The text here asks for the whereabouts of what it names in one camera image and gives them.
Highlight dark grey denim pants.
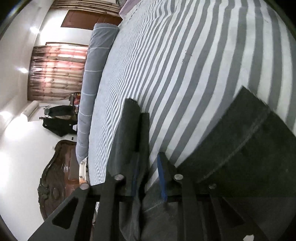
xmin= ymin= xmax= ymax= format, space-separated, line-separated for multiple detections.
xmin=107 ymin=88 xmax=295 ymax=240

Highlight dark carved wooden headboard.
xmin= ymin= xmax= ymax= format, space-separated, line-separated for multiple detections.
xmin=38 ymin=140 xmax=90 ymax=220

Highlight dark clothes on rack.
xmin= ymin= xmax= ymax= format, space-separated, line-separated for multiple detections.
xmin=39 ymin=92 xmax=81 ymax=137

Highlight white air conditioner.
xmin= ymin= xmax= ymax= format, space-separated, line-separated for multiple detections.
xmin=20 ymin=100 xmax=40 ymax=121

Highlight pink patterned curtain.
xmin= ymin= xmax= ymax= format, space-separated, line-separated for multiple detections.
xmin=28 ymin=42 xmax=88 ymax=101

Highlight grey white striped bed sheet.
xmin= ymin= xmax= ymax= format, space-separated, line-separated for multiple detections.
xmin=88 ymin=1 xmax=295 ymax=185

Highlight grey rolled duvet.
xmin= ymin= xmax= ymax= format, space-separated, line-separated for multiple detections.
xmin=76 ymin=23 xmax=119 ymax=163

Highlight brown wooden door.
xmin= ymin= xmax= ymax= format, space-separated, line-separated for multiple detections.
xmin=61 ymin=10 xmax=122 ymax=30

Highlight brown side curtain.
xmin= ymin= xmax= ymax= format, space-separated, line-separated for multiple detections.
xmin=50 ymin=0 xmax=120 ymax=16

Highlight lilac sheet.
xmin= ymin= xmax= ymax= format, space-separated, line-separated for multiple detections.
xmin=119 ymin=0 xmax=140 ymax=19

